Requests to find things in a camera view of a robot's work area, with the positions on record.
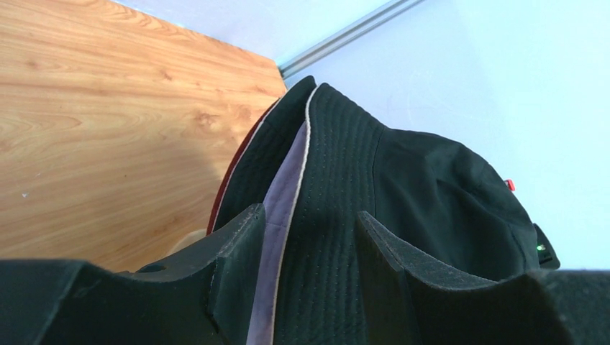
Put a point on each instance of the lavender bucket hat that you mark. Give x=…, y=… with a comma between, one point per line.
x=279, y=204

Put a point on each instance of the wooden hat stand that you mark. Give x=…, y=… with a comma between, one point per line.
x=188, y=240

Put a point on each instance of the aluminium frame rail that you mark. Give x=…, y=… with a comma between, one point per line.
x=346, y=35

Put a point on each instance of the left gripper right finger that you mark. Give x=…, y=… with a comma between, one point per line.
x=410, y=297

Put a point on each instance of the beige bucket hat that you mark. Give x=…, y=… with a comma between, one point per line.
x=260, y=154

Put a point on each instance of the cream straw-coloured bucket hat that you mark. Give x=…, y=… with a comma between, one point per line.
x=430, y=191

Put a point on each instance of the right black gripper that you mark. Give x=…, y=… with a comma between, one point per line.
x=547, y=256

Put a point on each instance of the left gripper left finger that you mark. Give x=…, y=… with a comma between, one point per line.
x=202, y=294

